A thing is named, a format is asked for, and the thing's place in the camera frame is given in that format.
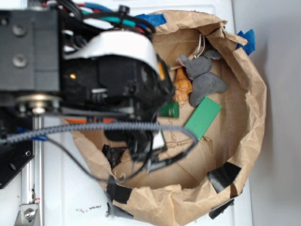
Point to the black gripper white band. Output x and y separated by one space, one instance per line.
115 74

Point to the blue tape top piece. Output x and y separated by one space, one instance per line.
154 19

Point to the orange toy carrot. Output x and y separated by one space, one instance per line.
171 109

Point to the metal corner bracket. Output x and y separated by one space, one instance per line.
28 215

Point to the brown paper bag bin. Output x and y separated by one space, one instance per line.
218 167

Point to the grey plush elephant toy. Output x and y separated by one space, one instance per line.
204 82

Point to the green rectangular block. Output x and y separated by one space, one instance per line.
202 117

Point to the aluminium rail frame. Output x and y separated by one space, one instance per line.
31 178

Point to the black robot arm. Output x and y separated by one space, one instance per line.
30 56

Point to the brown spiral seashell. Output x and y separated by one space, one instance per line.
183 87

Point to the blue tape piece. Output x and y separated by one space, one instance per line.
250 47
154 19

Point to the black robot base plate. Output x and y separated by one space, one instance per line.
13 157

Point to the blue tape right piece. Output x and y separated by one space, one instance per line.
250 47

